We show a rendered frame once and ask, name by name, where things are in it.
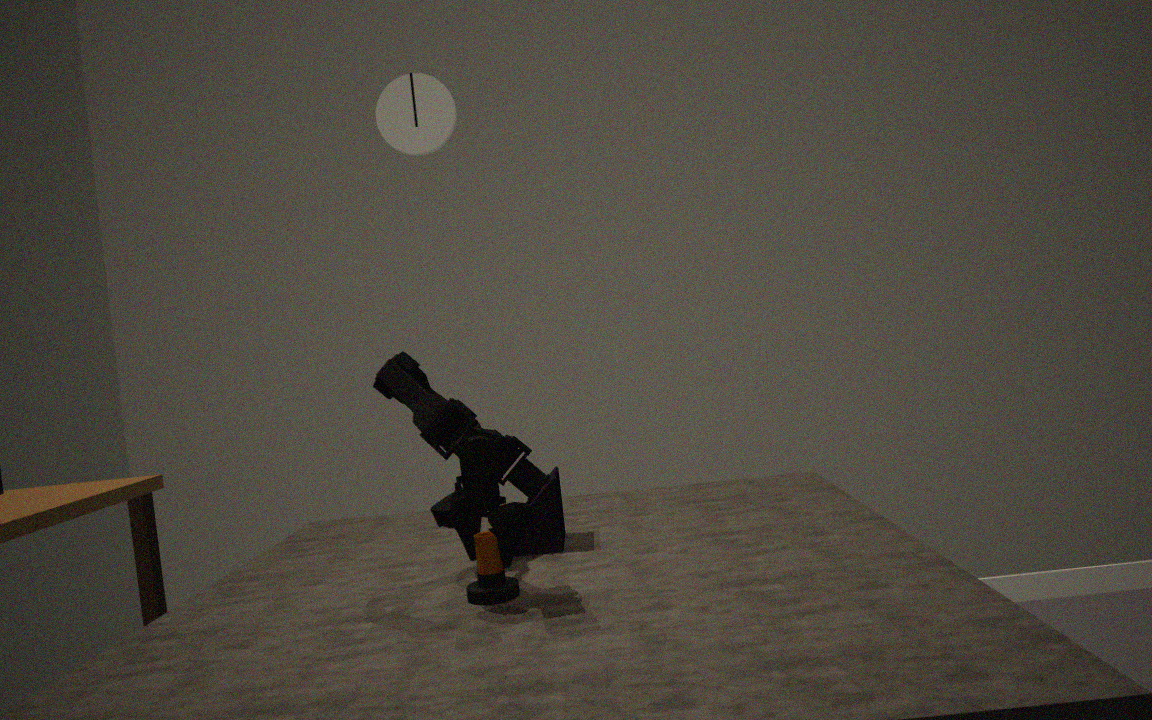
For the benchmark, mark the dark grey round pedestal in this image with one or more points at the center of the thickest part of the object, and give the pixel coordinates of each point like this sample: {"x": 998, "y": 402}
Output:
{"x": 492, "y": 589}

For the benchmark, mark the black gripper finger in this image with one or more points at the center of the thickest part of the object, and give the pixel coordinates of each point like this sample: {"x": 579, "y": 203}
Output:
{"x": 507, "y": 542}
{"x": 466, "y": 531}

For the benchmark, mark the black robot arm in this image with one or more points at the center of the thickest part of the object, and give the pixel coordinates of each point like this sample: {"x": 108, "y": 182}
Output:
{"x": 453, "y": 426}

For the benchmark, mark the orange knob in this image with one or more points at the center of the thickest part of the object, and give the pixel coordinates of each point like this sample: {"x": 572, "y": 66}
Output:
{"x": 487, "y": 553}

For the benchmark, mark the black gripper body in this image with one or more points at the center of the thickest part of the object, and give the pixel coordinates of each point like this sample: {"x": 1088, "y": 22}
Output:
{"x": 501, "y": 517}

